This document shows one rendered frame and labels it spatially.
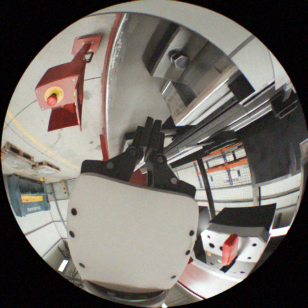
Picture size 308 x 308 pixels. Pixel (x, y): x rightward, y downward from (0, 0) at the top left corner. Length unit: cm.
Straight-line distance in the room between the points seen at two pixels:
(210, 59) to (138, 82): 14
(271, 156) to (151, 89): 65
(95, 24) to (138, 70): 90
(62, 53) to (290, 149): 165
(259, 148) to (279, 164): 18
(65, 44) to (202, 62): 106
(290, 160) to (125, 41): 75
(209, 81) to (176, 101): 8
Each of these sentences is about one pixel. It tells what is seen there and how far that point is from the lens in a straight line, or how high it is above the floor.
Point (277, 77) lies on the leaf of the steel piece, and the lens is 16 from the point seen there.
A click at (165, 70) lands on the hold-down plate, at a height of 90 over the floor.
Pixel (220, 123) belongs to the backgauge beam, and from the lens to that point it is 45.
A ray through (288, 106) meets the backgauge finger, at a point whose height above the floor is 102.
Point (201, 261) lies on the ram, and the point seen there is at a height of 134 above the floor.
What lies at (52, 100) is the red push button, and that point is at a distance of 34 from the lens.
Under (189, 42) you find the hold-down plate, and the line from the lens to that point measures 17.
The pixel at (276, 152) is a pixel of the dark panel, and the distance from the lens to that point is 68.
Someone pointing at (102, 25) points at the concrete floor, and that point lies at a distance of 105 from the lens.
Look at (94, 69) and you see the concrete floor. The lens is 119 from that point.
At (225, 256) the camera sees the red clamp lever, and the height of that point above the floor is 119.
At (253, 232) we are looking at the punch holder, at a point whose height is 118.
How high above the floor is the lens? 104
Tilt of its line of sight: 10 degrees down
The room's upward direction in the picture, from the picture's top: 163 degrees clockwise
